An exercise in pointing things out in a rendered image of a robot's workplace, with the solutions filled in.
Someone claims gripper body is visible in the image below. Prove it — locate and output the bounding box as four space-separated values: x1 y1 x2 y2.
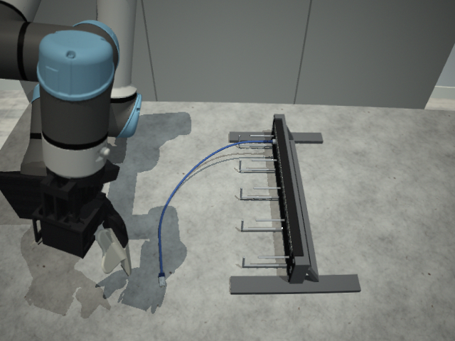
32 165 111 259

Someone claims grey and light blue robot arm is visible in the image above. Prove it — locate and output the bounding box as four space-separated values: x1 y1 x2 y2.
0 0 142 188

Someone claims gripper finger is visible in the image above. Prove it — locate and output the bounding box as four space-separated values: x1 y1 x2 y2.
30 221 42 247
97 203 132 276

